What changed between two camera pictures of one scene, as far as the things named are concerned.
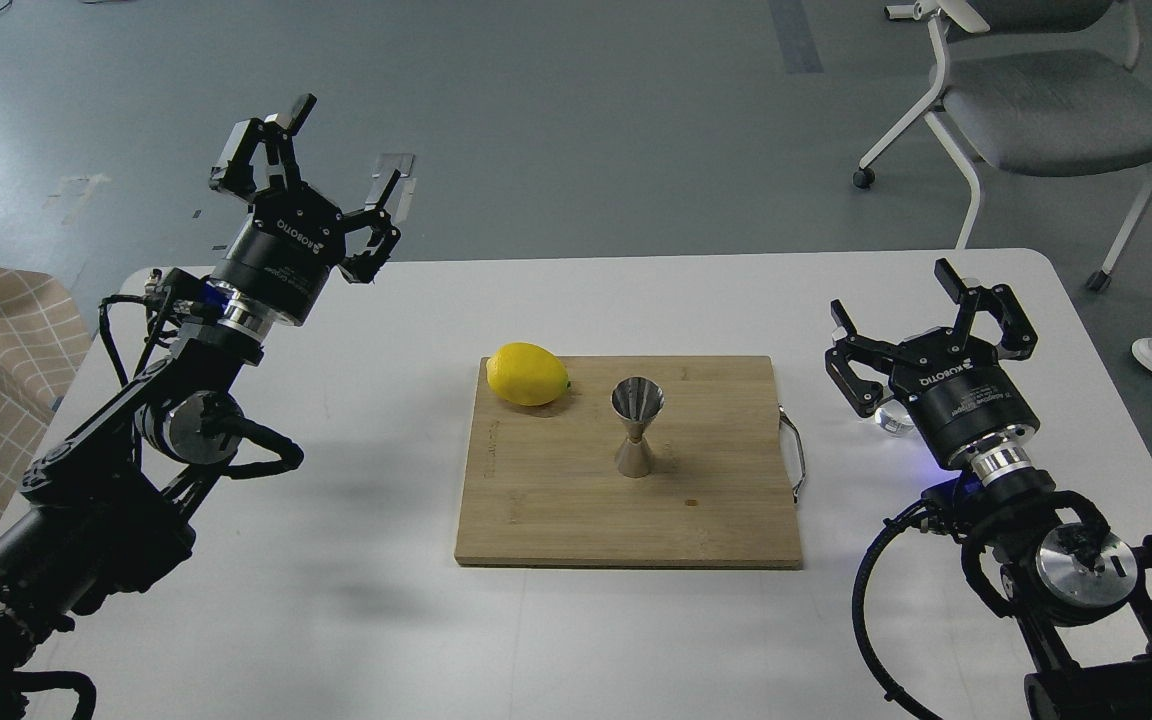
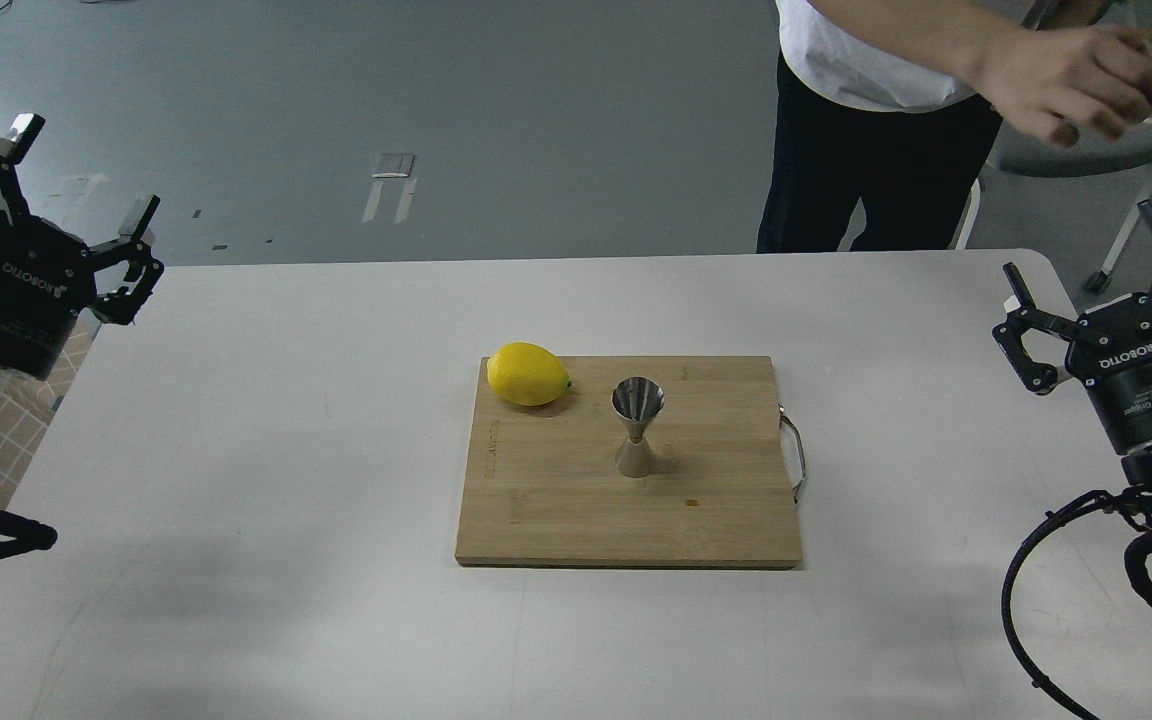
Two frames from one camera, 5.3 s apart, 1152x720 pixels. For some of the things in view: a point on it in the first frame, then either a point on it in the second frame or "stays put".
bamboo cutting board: [541, 487] stays put
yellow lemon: [527, 374] stays put
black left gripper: [293, 238] → [13, 300]
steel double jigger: [636, 400] stays put
